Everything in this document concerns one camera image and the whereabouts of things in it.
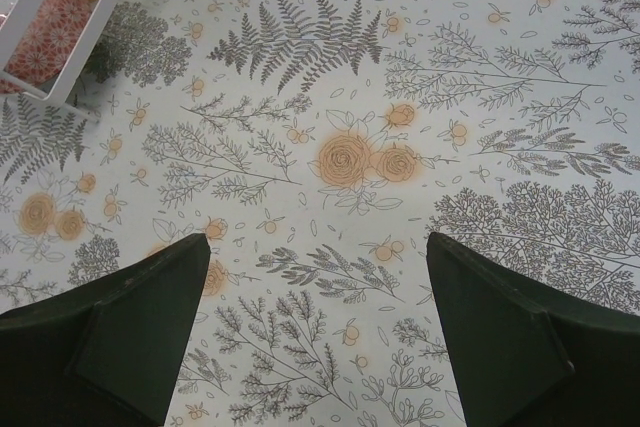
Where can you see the floral table mat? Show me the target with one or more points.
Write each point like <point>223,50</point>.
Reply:
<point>316,144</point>

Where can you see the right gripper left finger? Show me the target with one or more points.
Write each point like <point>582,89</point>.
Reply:
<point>107,353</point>

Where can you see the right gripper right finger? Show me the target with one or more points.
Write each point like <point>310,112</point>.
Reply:
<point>526,354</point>

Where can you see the red floral pattern bowl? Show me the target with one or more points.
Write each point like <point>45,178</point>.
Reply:
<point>49,40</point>

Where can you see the white wire dish rack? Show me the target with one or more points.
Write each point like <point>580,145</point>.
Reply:
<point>16,15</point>

